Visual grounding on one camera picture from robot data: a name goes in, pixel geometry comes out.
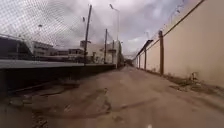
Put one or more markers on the street lamp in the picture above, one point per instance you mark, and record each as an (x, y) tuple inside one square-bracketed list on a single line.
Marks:
[(117, 26)]

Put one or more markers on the cracked grey-brown asphalt road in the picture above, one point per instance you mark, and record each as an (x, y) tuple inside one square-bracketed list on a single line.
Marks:
[(133, 96)]

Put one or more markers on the tall dark pole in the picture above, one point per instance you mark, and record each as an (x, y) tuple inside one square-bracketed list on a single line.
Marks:
[(87, 33)]

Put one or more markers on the row of pale buildings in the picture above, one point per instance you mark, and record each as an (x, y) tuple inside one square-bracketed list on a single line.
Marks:
[(43, 50)]

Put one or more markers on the robot's own part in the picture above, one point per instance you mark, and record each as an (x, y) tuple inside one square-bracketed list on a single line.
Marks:
[(149, 126)]

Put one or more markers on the low dark wall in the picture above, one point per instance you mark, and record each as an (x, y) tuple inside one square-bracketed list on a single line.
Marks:
[(40, 75)]

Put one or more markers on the beige wall with brown posts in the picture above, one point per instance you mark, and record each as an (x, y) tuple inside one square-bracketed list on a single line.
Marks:
[(193, 46)]

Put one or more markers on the dirt strip along wall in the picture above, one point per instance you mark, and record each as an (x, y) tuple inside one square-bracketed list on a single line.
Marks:
[(193, 85)]

